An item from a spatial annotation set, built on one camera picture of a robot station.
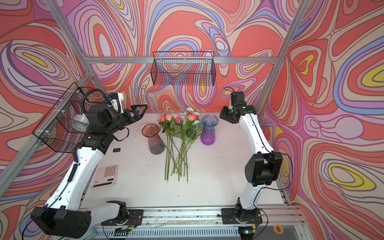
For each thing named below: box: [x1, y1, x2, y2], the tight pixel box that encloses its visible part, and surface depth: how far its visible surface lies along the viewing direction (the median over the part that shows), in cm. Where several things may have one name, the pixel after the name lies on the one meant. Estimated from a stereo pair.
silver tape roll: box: [71, 114, 90, 127], surface depth 72 cm
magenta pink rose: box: [175, 116, 185, 181], surface depth 101 cm
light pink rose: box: [164, 113, 185, 176], surface depth 103 cm
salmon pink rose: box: [158, 113, 175, 182], surface depth 103 cm
